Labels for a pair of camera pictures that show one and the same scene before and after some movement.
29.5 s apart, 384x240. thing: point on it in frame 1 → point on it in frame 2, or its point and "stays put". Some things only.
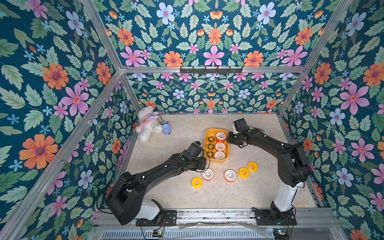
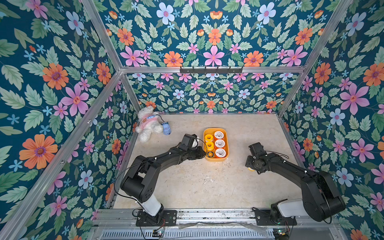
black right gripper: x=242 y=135 → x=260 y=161
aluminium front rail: x=305 y=217 stays put
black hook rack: x=211 y=71 stays put
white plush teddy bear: x=150 y=121 stays put
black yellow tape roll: x=210 y=154 stays put
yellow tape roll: x=196 y=183 → x=208 y=137
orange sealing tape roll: x=208 y=175 → x=218 y=134
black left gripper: x=202 y=164 → x=199 y=155
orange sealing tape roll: x=230 y=175 → x=220 y=152
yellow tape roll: x=243 y=173 → x=209 y=148
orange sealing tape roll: x=221 y=136 → x=219 y=143
